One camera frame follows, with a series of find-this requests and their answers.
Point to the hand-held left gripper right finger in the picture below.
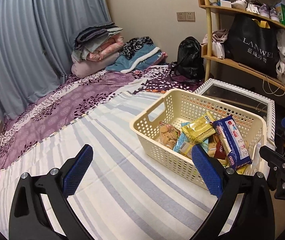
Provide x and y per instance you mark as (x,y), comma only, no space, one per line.
(205,170)

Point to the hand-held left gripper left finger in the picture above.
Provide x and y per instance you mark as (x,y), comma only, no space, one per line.
(78,170)

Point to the tan maroon-band noodle packet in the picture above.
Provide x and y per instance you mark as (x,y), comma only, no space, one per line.
(218,152)

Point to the light blue snack packet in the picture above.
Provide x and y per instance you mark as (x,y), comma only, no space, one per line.
(182,145)

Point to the yellow cake packet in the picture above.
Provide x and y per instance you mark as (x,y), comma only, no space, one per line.
(197,131)
(207,117)

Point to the blue white biscuit packet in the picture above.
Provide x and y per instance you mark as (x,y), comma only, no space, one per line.
(232,140)

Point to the clear small cookie packet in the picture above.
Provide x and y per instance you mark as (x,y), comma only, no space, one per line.
(168,135)

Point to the cream perforated plastic basket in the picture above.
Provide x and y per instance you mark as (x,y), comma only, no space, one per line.
(187,105)

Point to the grey white striped bed sheet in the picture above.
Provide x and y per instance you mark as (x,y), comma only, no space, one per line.
(107,180)

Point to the white framed mirror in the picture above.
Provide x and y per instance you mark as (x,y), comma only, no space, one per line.
(232,97)

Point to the purple floral bed sheet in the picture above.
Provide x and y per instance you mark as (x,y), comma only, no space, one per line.
(70,97)

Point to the wooden shelf rack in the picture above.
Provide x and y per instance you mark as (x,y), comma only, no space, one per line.
(232,62)

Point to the black shopping bag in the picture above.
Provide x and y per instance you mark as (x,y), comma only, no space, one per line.
(252,40)

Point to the lilac folded quilt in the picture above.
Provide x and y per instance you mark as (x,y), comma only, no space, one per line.
(90,67)

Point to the purple sneaker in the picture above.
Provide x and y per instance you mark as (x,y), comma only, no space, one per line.
(275,15)
(263,10)

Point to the black backpack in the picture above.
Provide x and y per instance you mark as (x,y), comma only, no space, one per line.
(190,57)

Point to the pink cloth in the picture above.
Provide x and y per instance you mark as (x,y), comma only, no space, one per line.
(217,35)

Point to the grey folded cloth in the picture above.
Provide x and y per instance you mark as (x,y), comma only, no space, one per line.
(82,52)

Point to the pink folded quilt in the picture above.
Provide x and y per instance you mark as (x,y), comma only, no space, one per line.
(105,50)

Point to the teal fleece blanket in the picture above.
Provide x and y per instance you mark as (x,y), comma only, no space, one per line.
(137,60)

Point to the white sneaker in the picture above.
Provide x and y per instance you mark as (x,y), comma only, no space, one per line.
(238,4)

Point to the blue curtain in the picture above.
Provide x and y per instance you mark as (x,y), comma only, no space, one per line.
(32,42)

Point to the leopard print cloth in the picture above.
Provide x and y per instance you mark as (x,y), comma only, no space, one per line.
(135,46)

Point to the small white box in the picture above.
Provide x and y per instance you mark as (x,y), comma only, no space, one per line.
(225,3)

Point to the dark striped folded blanket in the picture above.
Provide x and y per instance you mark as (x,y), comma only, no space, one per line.
(92,32)

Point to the wall socket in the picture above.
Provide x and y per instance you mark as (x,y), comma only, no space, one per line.
(190,16)
(181,16)

